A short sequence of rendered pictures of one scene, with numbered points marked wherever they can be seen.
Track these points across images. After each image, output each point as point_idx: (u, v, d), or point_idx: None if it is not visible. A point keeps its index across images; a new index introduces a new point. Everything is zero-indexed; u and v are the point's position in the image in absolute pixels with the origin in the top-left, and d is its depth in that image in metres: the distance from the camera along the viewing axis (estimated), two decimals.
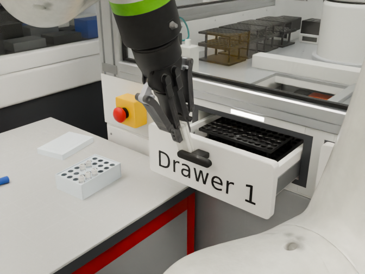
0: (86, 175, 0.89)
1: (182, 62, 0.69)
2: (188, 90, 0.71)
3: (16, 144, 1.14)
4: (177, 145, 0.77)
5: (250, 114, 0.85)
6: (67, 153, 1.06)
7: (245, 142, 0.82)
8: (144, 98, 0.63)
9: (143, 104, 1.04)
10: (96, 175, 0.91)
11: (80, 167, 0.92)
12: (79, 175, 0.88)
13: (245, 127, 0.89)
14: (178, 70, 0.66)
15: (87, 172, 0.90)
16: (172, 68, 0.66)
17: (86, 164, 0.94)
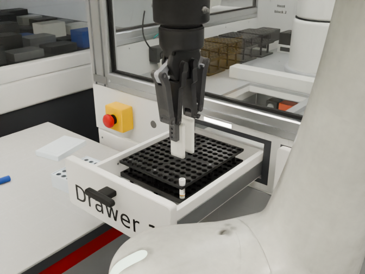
0: (184, 181, 0.79)
1: (199, 60, 0.72)
2: (201, 88, 0.74)
3: (17, 147, 1.27)
4: (171, 148, 0.76)
5: (220, 121, 0.98)
6: (62, 155, 1.19)
7: (160, 176, 0.82)
8: (160, 73, 0.65)
9: (129, 111, 1.16)
10: None
11: None
12: None
13: (166, 159, 0.89)
14: (196, 63, 0.70)
15: (181, 178, 0.79)
16: (191, 59, 0.69)
17: None
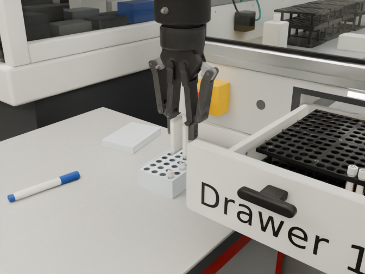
0: None
1: (202, 68, 0.67)
2: (197, 98, 0.69)
3: (74, 136, 1.00)
4: (178, 142, 0.78)
5: None
6: (137, 145, 0.93)
7: (332, 171, 0.55)
8: (150, 60, 0.72)
9: (226, 88, 0.90)
10: (185, 169, 0.78)
11: None
12: (169, 170, 0.75)
13: (321, 147, 0.63)
14: (183, 67, 0.67)
15: None
16: (182, 61, 0.68)
17: (357, 172, 0.54)
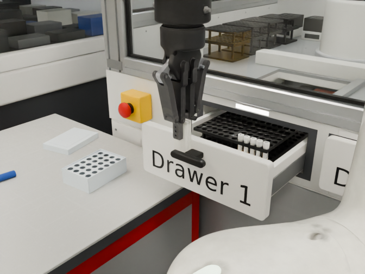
0: (269, 144, 0.77)
1: (200, 60, 0.73)
2: (199, 89, 0.74)
3: (21, 140, 1.15)
4: (174, 147, 0.76)
5: (255, 108, 0.86)
6: (72, 148, 1.07)
7: (240, 141, 0.81)
8: (162, 74, 0.65)
9: (148, 99, 1.05)
10: (246, 142, 0.81)
11: (262, 142, 0.78)
12: (240, 135, 0.81)
13: (240, 126, 0.88)
14: (197, 63, 0.70)
15: (265, 142, 0.78)
16: (192, 58, 0.69)
17: (256, 142, 0.79)
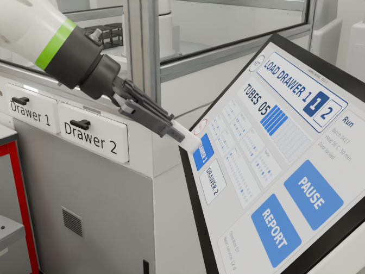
0: None
1: (120, 104, 0.67)
2: (142, 122, 0.70)
3: None
4: (195, 136, 0.76)
5: (31, 87, 1.34)
6: None
7: None
8: None
9: None
10: None
11: None
12: None
13: None
14: (114, 104, 0.70)
15: None
16: None
17: None
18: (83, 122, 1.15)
